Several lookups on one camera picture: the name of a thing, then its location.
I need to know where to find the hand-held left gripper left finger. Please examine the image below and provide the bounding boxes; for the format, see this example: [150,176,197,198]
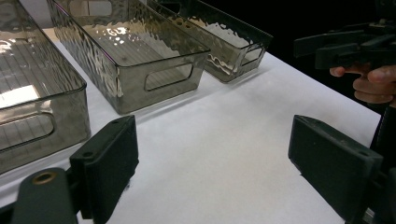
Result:
[68,115,140,224]

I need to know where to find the smoky clear plastic bin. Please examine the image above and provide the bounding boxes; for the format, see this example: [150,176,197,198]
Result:
[46,0,211,116]
[0,0,92,175]
[146,0,275,84]

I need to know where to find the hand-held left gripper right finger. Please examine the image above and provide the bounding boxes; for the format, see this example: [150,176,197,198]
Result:
[288,114,385,222]

